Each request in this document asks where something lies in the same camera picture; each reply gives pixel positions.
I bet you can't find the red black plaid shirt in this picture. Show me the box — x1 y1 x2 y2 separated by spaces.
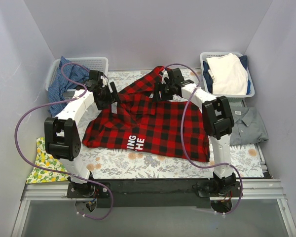
82 66 210 162

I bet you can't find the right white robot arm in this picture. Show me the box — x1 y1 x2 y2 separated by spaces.
153 68 236 196

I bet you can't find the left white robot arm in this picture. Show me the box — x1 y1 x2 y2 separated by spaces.
44 70 119 198

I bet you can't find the left white plastic basket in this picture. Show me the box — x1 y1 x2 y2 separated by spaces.
45 56 109 101

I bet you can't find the blue checked shirt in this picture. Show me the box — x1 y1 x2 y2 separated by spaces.
48 56 89 117

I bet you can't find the navy blue folded shirt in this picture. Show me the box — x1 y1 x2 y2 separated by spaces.
202 55 252 95

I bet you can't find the white folded shirt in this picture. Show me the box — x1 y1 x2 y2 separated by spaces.
206 53 249 95

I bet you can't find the grey folded polo shirt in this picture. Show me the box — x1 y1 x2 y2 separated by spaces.
230 106 269 146

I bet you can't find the lemon print cloth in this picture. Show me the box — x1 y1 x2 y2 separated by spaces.
26 137 68 184

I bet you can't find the black base beam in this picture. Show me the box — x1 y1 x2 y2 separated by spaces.
66 177 242 209

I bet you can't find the floral print table mat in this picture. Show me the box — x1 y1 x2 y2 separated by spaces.
46 69 264 179

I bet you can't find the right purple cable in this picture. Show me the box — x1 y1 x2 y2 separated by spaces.
161 63 243 219

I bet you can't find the aluminium frame rail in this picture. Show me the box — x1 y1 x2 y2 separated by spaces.
12 179 296 237

